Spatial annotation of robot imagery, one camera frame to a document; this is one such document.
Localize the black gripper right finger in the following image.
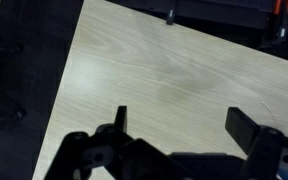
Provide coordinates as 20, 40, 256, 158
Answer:
224, 106, 288, 180

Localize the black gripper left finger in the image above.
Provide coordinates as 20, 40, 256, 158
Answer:
44, 105, 135, 180

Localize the black office chair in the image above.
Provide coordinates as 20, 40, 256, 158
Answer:
0, 43, 28, 126

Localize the black bar clamp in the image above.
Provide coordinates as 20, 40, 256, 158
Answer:
165, 0, 178, 26

